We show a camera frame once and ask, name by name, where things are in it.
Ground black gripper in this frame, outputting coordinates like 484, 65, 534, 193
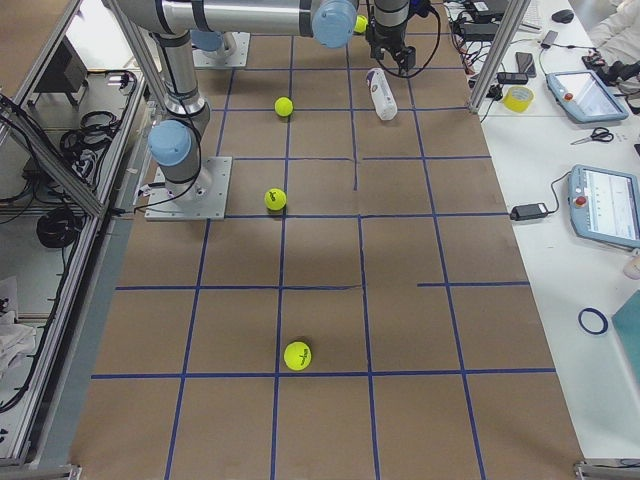
365, 16, 416, 70

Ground clear tennis ball can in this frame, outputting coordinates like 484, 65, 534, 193
366, 68, 398, 121

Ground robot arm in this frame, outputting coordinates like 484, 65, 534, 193
191, 1, 431, 63
198, 35, 424, 217

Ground outer tennis ball with logo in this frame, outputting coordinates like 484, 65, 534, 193
353, 15, 368, 35

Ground tennis ball near base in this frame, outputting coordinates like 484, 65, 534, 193
283, 341, 312, 371
274, 96, 294, 118

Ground middle tennis ball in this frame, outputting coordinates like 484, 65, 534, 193
264, 188, 287, 212

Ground black smartphone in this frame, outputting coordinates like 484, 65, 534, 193
515, 51, 537, 78

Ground yellow tape roll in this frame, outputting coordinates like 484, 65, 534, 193
503, 85, 534, 113

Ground black computer mouse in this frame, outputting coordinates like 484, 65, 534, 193
551, 9, 574, 24

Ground far teach pendant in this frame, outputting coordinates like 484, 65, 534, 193
545, 70, 628, 123

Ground teach pendant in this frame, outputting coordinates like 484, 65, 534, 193
568, 165, 639, 249
545, 70, 628, 123

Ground black power adapter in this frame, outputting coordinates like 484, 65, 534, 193
509, 203, 549, 221

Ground scissors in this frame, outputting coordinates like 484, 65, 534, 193
571, 127, 614, 145

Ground near teach pendant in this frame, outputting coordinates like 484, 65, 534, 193
568, 165, 639, 249

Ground teal box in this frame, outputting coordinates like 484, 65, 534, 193
613, 290, 640, 379

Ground aluminium frame post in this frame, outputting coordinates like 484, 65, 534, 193
468, 0, 530, 114

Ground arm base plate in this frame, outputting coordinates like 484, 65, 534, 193
144, 157, 233, 222
191, 30, 250, 69

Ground blue tape ring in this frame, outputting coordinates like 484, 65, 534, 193
578, 307, 610, 336

